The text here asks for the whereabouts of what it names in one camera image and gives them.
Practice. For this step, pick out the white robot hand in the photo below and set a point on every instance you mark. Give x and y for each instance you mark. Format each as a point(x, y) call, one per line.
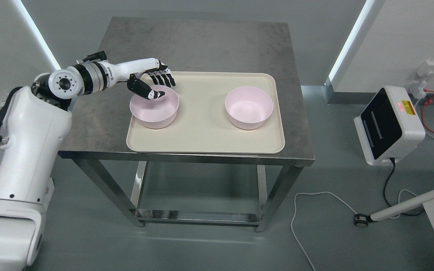
point(123, 72)

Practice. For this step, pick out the white black box device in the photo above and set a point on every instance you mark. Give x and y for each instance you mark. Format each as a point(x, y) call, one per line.
point(389, 127)

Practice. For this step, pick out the pink bowl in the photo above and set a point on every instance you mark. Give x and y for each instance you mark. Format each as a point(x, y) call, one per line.
point(156, 113)
point(248, 107)

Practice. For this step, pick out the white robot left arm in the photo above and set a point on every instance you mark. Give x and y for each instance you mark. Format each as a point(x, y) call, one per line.
point(33, 123)

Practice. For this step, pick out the white wheeled stand leg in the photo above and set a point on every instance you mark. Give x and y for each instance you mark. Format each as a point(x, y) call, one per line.
point(361, 220)

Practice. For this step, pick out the white wall socket plug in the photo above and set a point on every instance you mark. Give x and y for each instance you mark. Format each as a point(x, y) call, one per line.
point(424, 73)

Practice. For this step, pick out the beige plastic tray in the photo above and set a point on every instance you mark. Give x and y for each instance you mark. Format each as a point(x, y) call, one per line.
point(202, 124)

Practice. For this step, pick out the steel table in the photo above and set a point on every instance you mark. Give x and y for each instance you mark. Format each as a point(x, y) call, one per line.
point(203, 46)

